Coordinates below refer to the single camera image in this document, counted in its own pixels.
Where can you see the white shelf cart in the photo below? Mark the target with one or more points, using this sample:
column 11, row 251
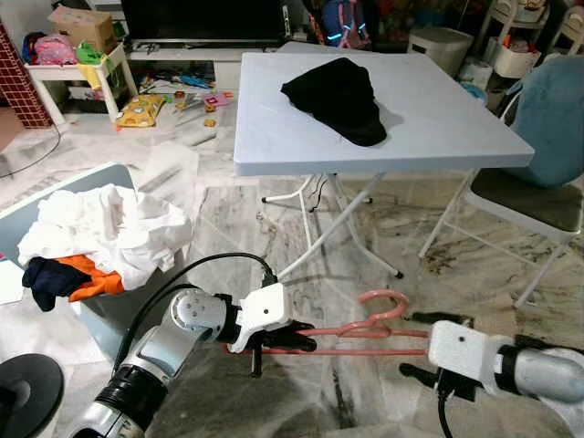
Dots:
column 516, row 59

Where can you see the black television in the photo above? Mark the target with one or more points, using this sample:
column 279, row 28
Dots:
column 201, row 18

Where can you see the black standing fan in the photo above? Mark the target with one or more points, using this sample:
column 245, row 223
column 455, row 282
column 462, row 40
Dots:
column 27, row 392

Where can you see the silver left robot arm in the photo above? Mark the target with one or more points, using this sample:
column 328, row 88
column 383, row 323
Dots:
column 155, row 351

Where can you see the light blue child chair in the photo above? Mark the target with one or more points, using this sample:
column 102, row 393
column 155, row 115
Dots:
column 55, row 196

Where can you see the orange garment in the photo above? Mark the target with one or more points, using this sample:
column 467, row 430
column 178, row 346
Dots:
column 96, row 278

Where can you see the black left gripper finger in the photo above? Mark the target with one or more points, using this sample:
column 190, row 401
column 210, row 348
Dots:
column 301, row 344
column 294, row 329

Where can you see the white television stand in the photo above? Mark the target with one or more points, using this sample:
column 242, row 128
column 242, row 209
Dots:
column 182, row 68

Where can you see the small white table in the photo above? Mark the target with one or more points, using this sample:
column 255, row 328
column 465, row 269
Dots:
column 55, row 73

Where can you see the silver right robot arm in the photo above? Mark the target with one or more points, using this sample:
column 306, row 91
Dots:
column 547, row 374

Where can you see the black garment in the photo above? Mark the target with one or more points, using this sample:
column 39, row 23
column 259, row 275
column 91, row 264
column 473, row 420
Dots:
column 338, row 96

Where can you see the white trash bin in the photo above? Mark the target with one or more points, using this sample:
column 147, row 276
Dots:
column 438, row 50

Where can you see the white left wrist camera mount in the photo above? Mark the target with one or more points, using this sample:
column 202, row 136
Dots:
column 265, row 310

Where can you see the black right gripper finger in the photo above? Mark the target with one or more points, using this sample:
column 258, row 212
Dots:
column 438, row 318
column 415, row 372

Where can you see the cardboard box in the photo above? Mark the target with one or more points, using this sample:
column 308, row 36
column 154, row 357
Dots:
column 82, row 27

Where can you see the navy garment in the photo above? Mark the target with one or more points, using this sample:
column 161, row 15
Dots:
column 50, row 278

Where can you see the pink clothes hanger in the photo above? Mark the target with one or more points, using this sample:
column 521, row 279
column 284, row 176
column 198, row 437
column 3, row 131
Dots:
column 365, row 330

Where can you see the blue towel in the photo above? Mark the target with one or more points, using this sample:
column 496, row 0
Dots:
column 552, row 119

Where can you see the white folding chair grey seat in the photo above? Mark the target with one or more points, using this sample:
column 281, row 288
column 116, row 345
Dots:
column 529, row 201

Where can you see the blue and pink backpack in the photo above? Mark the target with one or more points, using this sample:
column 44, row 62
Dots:
column 345, row 23

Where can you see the light blue folding table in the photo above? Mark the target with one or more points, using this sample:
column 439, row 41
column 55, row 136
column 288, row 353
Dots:
column 438, row 119

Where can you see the pink flat toy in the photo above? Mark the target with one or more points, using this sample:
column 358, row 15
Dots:
column 219, row 99

